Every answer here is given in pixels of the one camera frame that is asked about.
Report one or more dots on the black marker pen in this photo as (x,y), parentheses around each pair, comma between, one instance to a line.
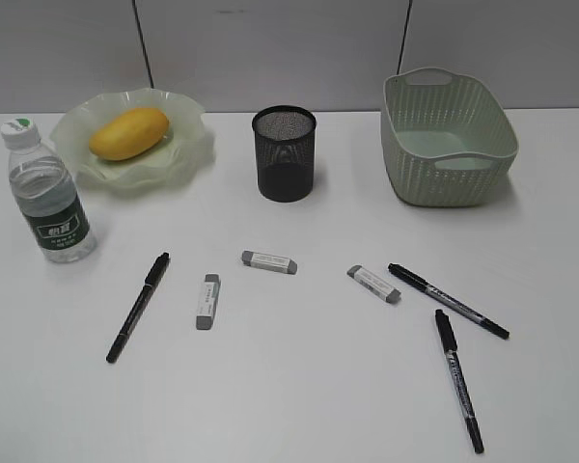
(150,284)
(449,346)
(447,300)

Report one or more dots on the yellow mango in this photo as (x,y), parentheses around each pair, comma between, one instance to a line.
(130,134)

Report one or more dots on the clear water bottle green label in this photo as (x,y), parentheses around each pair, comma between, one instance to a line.
(46,194)

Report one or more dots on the grey white eraser middle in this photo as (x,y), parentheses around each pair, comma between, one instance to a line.
(269,262)

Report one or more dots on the grey white eraser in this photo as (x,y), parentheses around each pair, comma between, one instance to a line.
(376,285)
(269,262)
(207,302)

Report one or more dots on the grey white eraser right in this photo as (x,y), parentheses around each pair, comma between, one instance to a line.
(376,285)

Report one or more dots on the black mesh pen holder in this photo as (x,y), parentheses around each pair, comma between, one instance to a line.
(285,152)

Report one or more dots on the grey white eraser left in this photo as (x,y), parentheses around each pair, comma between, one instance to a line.
(207,302)

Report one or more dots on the translucent green wavy plate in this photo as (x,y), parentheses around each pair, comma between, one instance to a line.
(185,149)

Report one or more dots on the light green plastic basket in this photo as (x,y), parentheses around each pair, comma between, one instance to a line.
(446,140)

